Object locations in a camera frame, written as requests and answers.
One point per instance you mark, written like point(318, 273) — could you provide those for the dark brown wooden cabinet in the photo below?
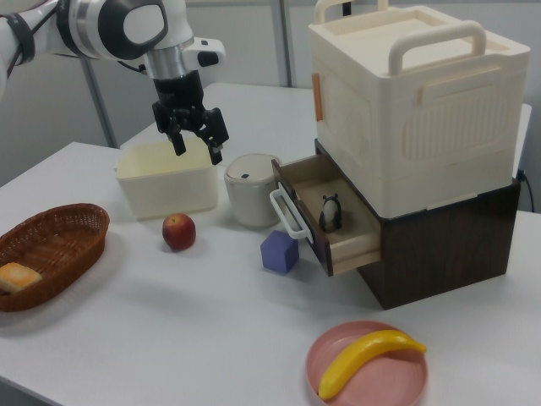
point(444, 254)

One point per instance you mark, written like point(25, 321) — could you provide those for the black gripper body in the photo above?
point(179, 97)

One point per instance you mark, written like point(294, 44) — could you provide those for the pink round plate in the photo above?
point(380, 380)

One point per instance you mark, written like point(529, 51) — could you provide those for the red toy apple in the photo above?
point(178, 232)

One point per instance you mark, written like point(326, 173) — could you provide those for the purple cube block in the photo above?
point(279, 254)

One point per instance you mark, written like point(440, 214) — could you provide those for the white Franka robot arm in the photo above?
point(105, 29)

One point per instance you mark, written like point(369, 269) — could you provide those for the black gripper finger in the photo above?
point(167, 122)
point(215, 129)

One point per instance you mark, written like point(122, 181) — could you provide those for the small cream trash can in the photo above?
point(249, 199)

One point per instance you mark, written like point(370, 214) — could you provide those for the yellow toy banana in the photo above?
point(363, 355)

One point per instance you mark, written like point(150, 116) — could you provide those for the black stand pole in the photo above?
point(347, 6)

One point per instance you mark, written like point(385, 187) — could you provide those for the brown wicker basket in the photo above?
point(63, 241)

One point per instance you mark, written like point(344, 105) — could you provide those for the small panda toy figure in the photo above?
point(331, 213)

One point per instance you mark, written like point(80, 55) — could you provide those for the cream open plastic bin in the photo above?
point(169, 194)

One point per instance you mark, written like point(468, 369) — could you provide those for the toy bread loaf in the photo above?
point(17, 275)

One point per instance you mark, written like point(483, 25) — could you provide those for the cream plastic storage box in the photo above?
point(444, 127)

